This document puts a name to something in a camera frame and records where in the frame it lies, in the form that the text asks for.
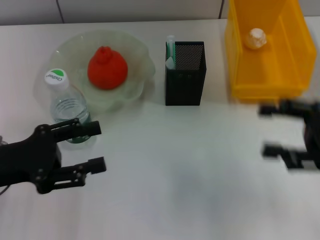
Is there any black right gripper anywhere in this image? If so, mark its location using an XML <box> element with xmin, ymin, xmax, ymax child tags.
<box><xmin>258</xmin><ymin>98</ymin><xmax>320</xmax><ymax>171</ymax></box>

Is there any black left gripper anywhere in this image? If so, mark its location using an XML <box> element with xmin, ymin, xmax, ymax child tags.
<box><xmin>0</xmin><ymin>117</ymin><xmax>108</xmax><ymax>196</ymax></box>

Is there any clear green-label water bottle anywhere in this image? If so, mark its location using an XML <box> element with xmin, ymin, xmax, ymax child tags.
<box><xmin>44</xmin><ymin>67</ymin><xmax>97</xmax><ymax>151</ymax></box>

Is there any orange fruit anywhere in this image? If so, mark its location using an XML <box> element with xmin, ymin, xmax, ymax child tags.
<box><xmin>87</xmin><ymin>45</ymin><xmax>129</xmax><ymax>91</ymax></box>

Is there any white paper ball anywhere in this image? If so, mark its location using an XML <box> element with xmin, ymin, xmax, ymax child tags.
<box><xmin>244</xmin><ymin>27</ymin><xmax>268</xmax><ymax>50</ymax></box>

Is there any mint green pen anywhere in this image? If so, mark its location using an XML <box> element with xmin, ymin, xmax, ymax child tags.
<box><xmin>166</xmin><ymin>34</ymin><xmax>177</xmax><ymax>60</ymax></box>

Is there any clear glass fruit plate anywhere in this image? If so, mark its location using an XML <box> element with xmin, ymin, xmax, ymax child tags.
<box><xmin>33</xmin><ymin>29</ymin><xmax>157</xmax><ymax>118</ymax></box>

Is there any black mesh pen holder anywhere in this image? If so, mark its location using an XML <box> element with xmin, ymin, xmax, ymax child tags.
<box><xmin>164</xmin><ymin>41</ymin><xmax>208</xmax><ymax>106</ymax></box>

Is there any yellow plastic storage bin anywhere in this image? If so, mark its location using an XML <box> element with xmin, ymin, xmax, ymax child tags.
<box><xmin>223</xmin><ymin>0</ymin><xmax>318</xmax><ymax>104</ymax></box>

